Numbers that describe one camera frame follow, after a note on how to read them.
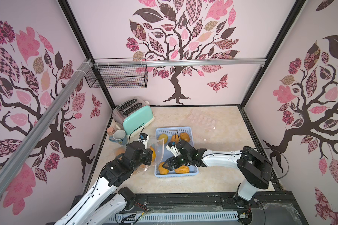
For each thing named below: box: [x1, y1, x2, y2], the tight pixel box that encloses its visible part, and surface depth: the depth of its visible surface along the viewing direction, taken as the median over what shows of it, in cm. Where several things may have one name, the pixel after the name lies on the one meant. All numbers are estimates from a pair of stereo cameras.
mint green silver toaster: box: [112, 97, 155, 137], surface depth 97 cm
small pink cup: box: [106, 126, 116, 137], surface depth 94 cm
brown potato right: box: [179, 132, 191, 143], surface depth 98 cm
